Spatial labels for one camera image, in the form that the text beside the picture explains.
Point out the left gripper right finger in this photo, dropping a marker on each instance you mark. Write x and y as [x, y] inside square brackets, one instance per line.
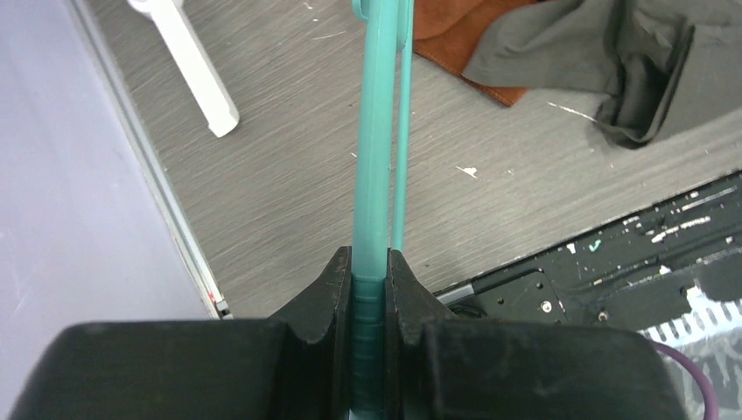
[440, 366]

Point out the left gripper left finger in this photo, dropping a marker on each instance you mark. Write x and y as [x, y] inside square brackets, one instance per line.
[287, 366]

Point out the teal hanger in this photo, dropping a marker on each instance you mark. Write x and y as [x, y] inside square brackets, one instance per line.
[388, 30]

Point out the dark grey underwear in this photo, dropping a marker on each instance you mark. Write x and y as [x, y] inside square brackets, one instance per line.
[663, 66]

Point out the brown towel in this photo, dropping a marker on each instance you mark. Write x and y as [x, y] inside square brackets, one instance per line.
[446, 32]

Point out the white garment rack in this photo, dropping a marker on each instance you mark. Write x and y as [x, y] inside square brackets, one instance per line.
[192, 60]

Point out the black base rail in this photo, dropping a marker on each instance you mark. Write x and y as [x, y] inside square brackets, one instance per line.
[671, 271]

